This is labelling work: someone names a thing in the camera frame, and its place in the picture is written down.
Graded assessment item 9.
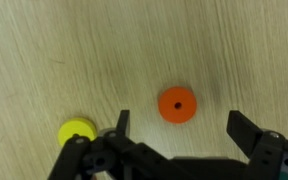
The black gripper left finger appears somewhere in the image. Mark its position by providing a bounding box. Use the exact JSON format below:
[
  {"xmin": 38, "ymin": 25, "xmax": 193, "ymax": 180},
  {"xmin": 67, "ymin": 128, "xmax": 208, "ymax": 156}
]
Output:
[{"xmin": 47, "ymin": 109, "xmax": 198, "ymax": 180}]

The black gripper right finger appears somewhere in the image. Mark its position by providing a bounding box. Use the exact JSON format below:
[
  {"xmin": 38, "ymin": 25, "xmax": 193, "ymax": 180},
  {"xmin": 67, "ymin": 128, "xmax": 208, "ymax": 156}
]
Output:
[{"xmin": 226, "ymin": 110, "xmax": 288, "ymax": 180}]

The small orange ring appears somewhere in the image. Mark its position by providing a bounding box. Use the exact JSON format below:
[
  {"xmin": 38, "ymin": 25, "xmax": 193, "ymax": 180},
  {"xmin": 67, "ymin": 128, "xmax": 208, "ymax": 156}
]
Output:
[{"xmin": 157, "ymin": 86, "xmax": 198, "ymax": 125}]

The small yellow ring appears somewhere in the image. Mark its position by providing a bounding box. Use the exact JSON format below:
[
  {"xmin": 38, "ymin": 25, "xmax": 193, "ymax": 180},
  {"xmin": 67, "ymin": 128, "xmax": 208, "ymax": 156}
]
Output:
[{"xmin": 57, "ymin": 117, "xmax": 98, "ymax": 148}]

